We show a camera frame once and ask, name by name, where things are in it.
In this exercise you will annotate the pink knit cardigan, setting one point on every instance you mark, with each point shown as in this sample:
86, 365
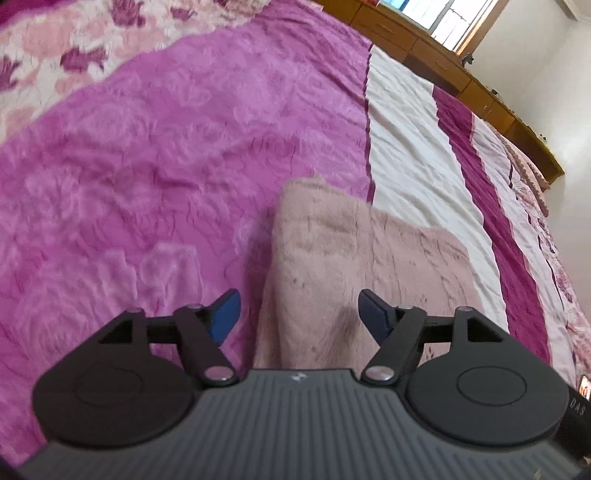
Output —
360, 258

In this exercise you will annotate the small dark object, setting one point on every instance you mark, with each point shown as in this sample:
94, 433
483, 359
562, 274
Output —
467, 59

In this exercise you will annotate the window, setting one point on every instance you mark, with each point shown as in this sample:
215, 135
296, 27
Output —
443, 21

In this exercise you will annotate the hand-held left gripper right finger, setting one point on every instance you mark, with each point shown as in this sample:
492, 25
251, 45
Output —
374, 314

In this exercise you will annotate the pink knit pillow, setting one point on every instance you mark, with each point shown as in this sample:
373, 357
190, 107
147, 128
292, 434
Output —
531, 175

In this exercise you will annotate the light wooden cabinet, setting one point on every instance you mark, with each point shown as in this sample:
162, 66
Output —
443, 64

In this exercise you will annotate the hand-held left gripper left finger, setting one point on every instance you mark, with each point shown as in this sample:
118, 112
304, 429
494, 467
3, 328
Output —
225, 318

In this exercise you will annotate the striped floral blanket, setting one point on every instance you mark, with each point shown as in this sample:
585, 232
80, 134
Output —
161, 152

